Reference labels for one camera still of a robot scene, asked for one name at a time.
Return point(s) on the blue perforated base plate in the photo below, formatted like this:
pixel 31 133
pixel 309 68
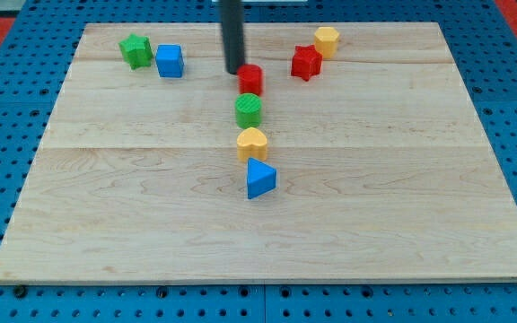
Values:
pixel 34 59

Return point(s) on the yellow hexagon block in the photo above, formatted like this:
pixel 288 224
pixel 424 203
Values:
pixel 326 41

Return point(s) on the red cylinder block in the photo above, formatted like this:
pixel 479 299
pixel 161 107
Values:
pixel 250 79

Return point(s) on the yellow heart block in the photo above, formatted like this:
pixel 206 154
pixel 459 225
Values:
pixel 251 143

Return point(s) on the blue cube block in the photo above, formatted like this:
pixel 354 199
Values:
pixel 169 61

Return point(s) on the green star block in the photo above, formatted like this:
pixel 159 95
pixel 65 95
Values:
pixel 136 51

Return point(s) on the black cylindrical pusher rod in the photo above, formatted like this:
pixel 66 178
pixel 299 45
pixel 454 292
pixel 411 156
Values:
pixel 231 19

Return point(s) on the light wooden board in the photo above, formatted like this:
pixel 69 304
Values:
pixel 384 172

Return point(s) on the blue triangle block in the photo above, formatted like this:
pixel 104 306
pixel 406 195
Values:
pixel 261 178

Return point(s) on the red star block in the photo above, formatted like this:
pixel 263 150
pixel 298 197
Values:
pixel 306 62

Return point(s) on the green cylinder block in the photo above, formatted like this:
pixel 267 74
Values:
pixel 248 110

